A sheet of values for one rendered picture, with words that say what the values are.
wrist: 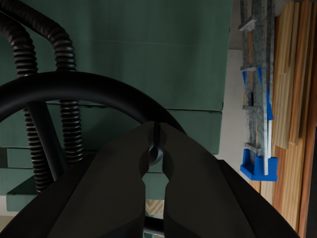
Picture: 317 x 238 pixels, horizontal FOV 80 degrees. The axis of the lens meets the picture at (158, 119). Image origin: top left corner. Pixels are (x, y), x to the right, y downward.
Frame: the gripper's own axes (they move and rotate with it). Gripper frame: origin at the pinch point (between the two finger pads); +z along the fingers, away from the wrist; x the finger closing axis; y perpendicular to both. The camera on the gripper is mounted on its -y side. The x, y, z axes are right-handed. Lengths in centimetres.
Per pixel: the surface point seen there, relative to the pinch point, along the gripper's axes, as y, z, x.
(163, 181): 23.1, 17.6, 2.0
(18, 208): 19.9, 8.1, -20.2
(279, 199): 138, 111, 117
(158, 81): 4.5, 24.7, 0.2
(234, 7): -16, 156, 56
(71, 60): -1.2, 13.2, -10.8
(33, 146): 9.2, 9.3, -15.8
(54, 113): 10.7, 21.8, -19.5
